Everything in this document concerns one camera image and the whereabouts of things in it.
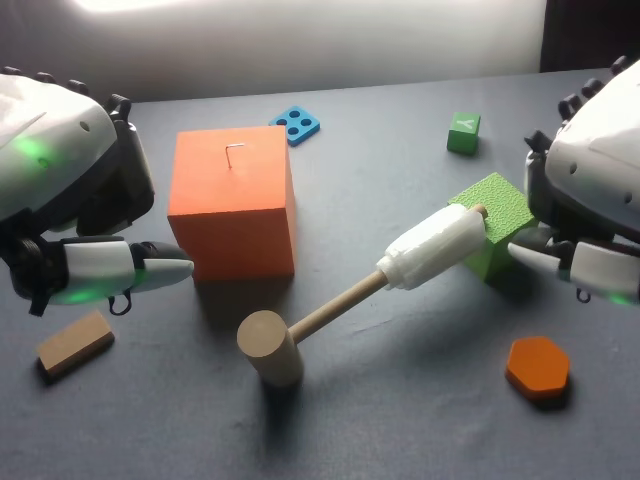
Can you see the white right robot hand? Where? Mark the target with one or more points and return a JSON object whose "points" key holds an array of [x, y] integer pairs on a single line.
{"points": [[600, 160]]}

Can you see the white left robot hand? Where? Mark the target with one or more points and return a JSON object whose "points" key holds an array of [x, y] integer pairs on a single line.
{"points": [[55, 135]]}

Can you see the wooden mallet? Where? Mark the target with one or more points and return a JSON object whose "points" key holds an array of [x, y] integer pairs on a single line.
{"points": [[430, 245]]}

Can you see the large orange wooden cube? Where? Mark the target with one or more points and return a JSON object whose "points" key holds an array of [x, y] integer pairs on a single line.
{"points": [[230, 240]]}

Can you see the green textured foam block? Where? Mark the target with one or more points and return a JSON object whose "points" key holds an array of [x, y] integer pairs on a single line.
{"points": [[502, 210]]}

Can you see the plain wooden rectangular block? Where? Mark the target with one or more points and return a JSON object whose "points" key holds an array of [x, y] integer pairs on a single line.
{"points": [[75, 342]]}

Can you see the orange hexagon block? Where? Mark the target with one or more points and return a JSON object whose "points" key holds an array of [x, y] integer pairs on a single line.
{"points": [[537, 367]]}

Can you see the blue square four-hole block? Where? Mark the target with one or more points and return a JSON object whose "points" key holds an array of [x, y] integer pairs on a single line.
{"points": [[295, 126]]}

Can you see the dark background panel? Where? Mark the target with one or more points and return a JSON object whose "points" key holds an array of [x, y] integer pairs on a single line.
{"points": [[590, 30]]}

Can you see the small green letter cube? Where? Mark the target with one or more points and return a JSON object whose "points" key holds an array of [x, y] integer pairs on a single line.
{"points": [[462, 137]]}

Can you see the grey table cloth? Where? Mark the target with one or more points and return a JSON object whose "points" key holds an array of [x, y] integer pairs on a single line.
{"points": [[380, 440]]}

